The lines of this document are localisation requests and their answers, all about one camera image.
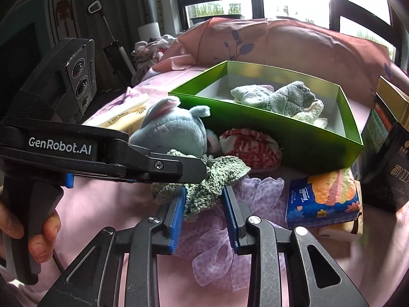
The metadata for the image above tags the cream tissue pack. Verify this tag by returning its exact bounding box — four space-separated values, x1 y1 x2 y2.
81 94 151 138

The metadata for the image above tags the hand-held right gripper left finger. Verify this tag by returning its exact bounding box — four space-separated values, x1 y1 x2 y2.
38 186 187 307

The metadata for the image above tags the blue tissue pack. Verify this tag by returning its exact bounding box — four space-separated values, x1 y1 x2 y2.
285 168 361 229

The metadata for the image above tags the blue plush bunny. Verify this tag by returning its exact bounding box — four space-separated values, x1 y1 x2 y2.
128 97 221 163

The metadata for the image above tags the green fluffy towel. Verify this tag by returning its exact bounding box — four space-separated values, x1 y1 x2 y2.
230 81 317 114

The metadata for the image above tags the long black planter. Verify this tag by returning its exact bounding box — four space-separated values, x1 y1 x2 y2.
190 13 244 28

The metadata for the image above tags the pile of clothes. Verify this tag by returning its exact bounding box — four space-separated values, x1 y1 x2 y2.
132 34 175 84

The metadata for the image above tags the person's left hand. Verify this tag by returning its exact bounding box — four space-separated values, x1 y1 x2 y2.
0 193 62 264

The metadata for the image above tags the black stick vacuum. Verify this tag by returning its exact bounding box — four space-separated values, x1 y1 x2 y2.
88 1 136 87

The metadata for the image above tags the grey curtain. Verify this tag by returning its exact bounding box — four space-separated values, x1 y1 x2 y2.
141 0 167 36

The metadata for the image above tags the dark tin box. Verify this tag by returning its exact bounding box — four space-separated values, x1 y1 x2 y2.
359 76 409 213

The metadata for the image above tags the pink printed sheet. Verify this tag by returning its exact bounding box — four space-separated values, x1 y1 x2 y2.
0 16 409 307

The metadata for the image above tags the dark television screen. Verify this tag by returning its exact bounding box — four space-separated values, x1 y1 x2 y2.
0 22 42 116

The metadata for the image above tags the green crocheted scrunchie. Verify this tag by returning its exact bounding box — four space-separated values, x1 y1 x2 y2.
151 149 250 223

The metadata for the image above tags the green cardboard box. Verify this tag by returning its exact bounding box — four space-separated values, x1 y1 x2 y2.
168 60 364 174

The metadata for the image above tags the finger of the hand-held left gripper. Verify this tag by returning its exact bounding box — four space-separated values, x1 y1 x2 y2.
127 145 207 184

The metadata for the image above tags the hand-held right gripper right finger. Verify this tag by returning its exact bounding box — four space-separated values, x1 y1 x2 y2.
223 185 369 307

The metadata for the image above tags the purple mesh scrunchie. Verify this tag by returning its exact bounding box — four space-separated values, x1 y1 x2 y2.
174 177 286 290

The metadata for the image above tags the red knot wall hanging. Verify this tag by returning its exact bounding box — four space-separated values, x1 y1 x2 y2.
51 0 80 40

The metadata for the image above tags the red white knitted toy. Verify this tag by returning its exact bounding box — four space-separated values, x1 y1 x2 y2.
219 128 282 170

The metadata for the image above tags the cream fluffy towel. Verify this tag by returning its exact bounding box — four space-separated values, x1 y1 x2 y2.
292 99 330 129

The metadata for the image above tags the white roll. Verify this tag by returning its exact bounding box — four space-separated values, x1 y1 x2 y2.
138 22 161 43

